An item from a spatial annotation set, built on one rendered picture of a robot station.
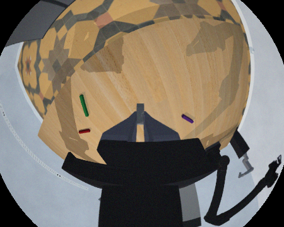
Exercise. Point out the purple rod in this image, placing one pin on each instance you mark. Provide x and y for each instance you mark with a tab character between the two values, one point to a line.
187	118

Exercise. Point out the green rod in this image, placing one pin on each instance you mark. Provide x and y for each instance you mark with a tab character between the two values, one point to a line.
84	105

